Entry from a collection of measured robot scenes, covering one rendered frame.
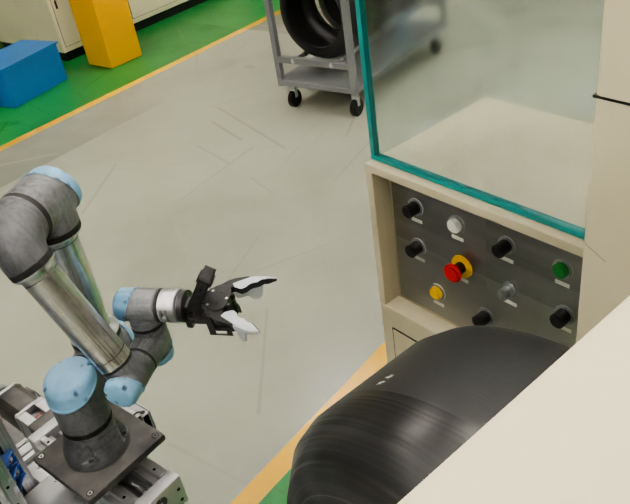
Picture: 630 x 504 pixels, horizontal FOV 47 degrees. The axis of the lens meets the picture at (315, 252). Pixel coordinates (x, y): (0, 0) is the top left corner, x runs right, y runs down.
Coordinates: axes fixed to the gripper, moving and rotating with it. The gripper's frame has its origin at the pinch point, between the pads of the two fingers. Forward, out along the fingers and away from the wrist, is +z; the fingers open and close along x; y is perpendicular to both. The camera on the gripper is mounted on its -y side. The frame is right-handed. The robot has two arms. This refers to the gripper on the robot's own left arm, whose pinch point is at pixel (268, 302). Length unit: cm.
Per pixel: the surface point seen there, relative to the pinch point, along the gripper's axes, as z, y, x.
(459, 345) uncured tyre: 43, -42, 45
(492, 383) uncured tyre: 46, -46, 52
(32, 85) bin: -324, 148, -363
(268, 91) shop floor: -123, 156, -351
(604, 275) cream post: 59, -43, 33
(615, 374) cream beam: 52, -84, 80
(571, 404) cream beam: 50, -84, 82
